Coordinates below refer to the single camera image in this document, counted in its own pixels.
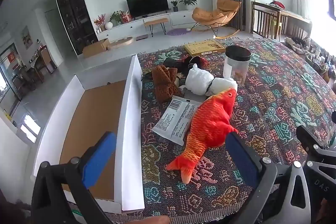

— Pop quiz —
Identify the wooden bench with black legs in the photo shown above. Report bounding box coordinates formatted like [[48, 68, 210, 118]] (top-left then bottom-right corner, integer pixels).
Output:
[[144, 18, 168, 37]]

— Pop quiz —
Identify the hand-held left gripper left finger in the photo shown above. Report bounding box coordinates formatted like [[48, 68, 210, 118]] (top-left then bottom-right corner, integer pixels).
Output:
[[31, 132, 117, 224]]

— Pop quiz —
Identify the bushy potted plant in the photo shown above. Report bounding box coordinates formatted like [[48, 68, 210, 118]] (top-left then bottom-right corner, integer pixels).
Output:
[[110, 10, 124, 25]]

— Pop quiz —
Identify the clear jar with black lid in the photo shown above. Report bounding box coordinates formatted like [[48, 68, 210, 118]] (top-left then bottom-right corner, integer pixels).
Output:
[[223, 46, 252, 86]]

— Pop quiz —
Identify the flat yellow box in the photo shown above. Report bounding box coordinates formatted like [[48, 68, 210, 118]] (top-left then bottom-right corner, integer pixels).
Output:
[[183, 40, 226, 57]]

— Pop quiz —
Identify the white printed plastic packet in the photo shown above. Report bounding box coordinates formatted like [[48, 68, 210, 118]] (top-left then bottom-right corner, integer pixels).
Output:
[[152, 95, 203, 146]]

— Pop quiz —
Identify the orange rocking chair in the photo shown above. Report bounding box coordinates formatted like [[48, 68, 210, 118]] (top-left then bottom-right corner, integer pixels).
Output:
[[190, 0, 242, 39]]

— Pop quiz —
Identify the brown cardboard box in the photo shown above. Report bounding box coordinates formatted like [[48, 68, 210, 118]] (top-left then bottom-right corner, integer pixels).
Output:
[[83, 38, 110, 58]]

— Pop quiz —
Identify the orange fish plush toy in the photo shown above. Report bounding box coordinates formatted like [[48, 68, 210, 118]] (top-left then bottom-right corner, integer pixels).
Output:
[[166, 88, 239, 185]]

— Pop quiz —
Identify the black flat-screen television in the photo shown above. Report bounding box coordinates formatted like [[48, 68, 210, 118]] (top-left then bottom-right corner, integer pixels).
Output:
[[126, 0, 169, 20]]

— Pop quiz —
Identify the dark wooden table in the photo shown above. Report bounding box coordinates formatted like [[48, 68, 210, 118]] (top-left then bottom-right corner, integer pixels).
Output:
[[252, 1, 313, 39]]

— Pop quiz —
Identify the white-walled cardboard box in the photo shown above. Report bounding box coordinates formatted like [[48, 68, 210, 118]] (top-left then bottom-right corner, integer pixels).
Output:
[[33, 55, 145, 214]]

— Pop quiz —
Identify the framed wall picture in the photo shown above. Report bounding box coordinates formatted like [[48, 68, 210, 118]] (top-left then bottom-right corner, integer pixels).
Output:
[[21, 26, 33, 49]]

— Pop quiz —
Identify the black glass display cabinet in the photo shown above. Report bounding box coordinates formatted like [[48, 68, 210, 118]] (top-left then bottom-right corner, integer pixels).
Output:
[[54, 0, 99, 56]]

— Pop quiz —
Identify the white towel bundle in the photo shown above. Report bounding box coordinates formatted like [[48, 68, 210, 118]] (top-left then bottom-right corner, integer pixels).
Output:
[[185, 63, 238, 96]]

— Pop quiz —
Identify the wooden dining chair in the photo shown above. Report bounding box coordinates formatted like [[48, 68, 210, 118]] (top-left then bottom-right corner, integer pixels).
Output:
[[39, 49, 58, 75]]

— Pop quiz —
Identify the brown knitted scarf bundle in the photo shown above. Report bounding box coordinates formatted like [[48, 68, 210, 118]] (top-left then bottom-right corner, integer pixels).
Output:
[[152, 66, 183, 103]]

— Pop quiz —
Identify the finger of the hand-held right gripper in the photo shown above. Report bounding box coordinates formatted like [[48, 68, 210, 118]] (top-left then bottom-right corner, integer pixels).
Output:
[[304, 149, 336, 199], [296, 125, 330, 155]]

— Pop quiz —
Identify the red flower arrangement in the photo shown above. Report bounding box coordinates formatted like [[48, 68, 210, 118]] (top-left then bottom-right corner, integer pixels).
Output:
[[94, 13, 106, 33]]

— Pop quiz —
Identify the black fabric item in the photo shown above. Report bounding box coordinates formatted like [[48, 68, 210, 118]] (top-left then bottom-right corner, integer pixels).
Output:
[[184, 55, 209, 73]]

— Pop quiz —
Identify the round wooden cat scratcher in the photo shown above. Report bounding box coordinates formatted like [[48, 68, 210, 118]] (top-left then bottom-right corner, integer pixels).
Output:
[[108, 36, 134, 51]]

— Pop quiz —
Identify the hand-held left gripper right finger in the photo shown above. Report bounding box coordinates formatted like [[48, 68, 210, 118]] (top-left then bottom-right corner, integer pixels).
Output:
[[226, 132, 313, 224]]

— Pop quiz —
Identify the green stool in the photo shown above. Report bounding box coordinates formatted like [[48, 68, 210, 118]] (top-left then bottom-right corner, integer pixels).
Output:
[[270, 18, 281, 39]]

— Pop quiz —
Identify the purple round rug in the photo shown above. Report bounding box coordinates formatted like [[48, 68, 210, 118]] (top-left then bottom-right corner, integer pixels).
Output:
[[167, 28, 190, 37]]

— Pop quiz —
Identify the large green potted plant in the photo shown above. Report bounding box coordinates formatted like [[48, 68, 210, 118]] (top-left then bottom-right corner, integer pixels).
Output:
[[178, 0, 199, 10]]

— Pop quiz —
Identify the white television cabinet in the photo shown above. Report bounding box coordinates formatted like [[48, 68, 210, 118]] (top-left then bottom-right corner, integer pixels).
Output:
[[96, 9, 200, 42]]

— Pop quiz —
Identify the colourful patterned blanket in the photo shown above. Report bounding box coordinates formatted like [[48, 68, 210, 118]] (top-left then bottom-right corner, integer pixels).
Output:
[[138, 38, 336, 224]]

